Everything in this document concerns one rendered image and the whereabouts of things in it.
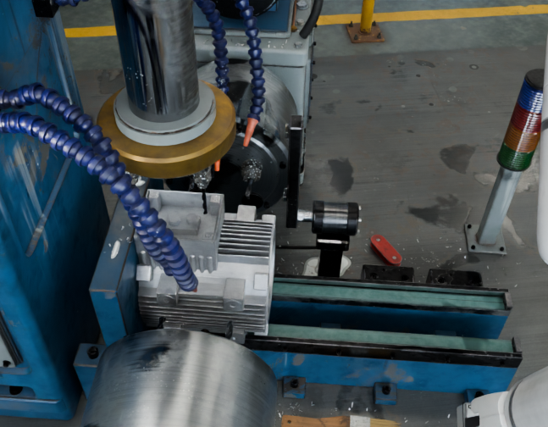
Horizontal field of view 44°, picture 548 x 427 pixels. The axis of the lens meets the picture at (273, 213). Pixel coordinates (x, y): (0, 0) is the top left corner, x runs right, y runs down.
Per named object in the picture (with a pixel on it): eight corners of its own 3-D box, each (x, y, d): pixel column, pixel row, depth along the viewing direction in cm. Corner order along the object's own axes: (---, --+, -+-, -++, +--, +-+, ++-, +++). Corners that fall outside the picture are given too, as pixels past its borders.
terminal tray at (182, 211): (139, 268, 103) (132, 238, 98) (153, 219, 110) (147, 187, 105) (216, 274, 102) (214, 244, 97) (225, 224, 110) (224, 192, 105)
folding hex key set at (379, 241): (403, 265, 139) (405, 259, 138) (391, 271, 138) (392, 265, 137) (379, 237, 145) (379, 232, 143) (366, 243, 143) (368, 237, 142)
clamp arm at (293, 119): (282, 228, 120) (285, 127, 100) (283, 214, 122) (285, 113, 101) (301, 229, 120) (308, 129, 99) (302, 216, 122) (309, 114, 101)
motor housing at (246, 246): (146, 346, 111) (129, 275, 97) (168, 258, 124) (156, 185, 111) (266, 357, 110) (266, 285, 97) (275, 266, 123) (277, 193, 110)
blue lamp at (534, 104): (520, 113, 116) (528, 91, 113) (514, 91, 120) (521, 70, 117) (555, 114, 116) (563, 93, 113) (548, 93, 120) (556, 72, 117)
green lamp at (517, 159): (500, 169, 126) (506, 152, 123) (495, 148, 130) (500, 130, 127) (532, 172, 126) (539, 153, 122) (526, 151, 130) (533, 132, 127)
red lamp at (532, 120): (512, 132, 119) (520, 113, 116) (507, 112, 123) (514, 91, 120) (547, 135, 119) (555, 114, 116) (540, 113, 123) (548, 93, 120)
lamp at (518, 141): (506, 152, 123) (512, 132, 119) (500, 130, 127) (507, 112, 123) (539, 153, 122) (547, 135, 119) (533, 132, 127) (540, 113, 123)
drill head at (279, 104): (156, 246, 127) (139, 146, 109) (190, 112, 155) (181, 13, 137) (289, 255, 126) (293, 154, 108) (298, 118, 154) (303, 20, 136)
